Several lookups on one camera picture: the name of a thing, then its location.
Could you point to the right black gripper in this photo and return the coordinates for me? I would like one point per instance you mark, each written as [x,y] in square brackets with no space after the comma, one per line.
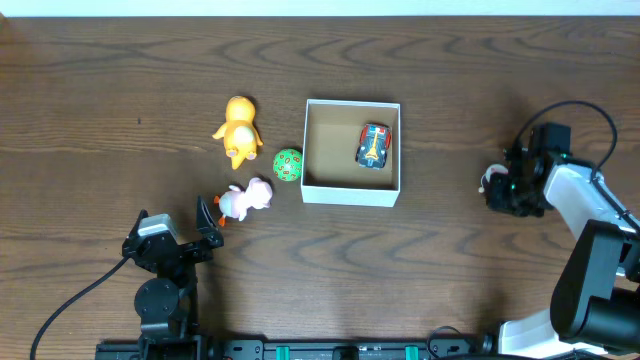
[536,211]

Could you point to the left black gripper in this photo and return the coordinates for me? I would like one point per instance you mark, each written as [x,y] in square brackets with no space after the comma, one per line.
[176,251]

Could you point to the pink and white duck toy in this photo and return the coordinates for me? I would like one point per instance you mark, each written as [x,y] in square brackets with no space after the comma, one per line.
[236,202]

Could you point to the pig face rattle drum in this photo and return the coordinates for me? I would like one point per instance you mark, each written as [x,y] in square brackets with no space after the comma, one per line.
[491,170]

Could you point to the orange plastic duck toy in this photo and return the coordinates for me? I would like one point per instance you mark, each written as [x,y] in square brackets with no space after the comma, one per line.
[240,138]

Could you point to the red toy fire truck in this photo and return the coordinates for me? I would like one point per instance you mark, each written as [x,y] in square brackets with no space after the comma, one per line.
[374,143]

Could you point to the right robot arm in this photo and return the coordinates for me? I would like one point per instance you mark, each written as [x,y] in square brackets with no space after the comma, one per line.
[588,312]

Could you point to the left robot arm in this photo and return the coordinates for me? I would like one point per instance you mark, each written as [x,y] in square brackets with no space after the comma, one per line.
[168,304]

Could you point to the green numbered ball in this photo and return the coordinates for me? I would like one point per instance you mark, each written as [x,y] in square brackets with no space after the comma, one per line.
[287,165]

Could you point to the white cardboard box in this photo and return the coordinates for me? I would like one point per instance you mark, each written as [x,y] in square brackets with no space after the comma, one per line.
[330,174]

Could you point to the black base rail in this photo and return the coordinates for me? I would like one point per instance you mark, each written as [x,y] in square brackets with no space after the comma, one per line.
[440,345]

